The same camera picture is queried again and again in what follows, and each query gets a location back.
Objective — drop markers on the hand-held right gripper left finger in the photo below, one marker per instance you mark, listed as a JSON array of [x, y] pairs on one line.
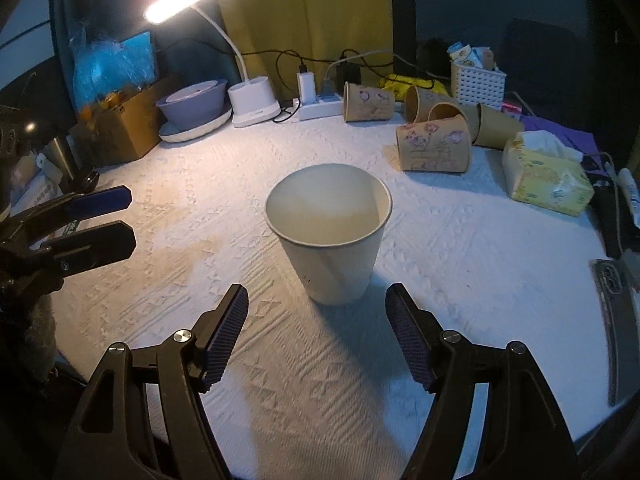
[[227, 335]]

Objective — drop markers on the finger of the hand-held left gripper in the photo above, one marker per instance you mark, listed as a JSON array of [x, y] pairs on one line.
[[100, 245], [102, 200]]

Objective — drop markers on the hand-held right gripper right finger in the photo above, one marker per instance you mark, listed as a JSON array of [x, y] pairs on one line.
[[410, 340]]

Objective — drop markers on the white paper cup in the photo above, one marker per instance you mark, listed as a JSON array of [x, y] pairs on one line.
[[330, 265]]

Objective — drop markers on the brown printed paper cup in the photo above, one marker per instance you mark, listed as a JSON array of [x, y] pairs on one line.
[[425, 102], [467, 112], [497, 127], [367, 102], [435, 147]]

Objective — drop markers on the cardboard box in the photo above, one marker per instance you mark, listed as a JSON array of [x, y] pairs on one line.
[[125, 130]]

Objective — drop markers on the white plate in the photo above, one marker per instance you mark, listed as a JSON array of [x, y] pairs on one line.
[[200, 130]]

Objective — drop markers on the purple bowl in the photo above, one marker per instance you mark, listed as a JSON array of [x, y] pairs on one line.
[[192, 107]]

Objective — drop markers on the blue plastic bag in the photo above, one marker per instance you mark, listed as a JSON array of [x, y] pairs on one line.
[[100, 70]]

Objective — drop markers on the white desk lamp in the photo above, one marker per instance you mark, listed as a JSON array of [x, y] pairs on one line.
[[252, 102]]

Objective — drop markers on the yellow tissue pack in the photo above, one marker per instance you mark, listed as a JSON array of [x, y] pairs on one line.
[[540, 175]]

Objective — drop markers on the white charger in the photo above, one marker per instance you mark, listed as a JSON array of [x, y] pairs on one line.
[[305, 85]]

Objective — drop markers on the white power strip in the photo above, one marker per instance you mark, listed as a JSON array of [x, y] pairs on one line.
[[320, 107]]

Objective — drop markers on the yellow bag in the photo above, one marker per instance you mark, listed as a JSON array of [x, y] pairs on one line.
[[405, 85]]

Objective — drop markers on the purple cloth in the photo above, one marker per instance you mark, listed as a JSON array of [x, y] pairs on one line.
[[565, 135]]

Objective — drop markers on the white tube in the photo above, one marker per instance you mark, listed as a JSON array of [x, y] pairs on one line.
[[631, 200]]

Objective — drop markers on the white plastic basket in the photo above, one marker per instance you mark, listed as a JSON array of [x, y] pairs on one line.
[[477, 85]]

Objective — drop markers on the black power adapter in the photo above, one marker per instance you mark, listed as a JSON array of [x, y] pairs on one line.
[[348, 77]]

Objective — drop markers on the yellow curtain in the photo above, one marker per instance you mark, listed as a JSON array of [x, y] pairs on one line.
[[310, 10]]

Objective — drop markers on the small packets in basket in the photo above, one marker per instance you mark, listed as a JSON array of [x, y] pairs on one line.
[[472, 55]]

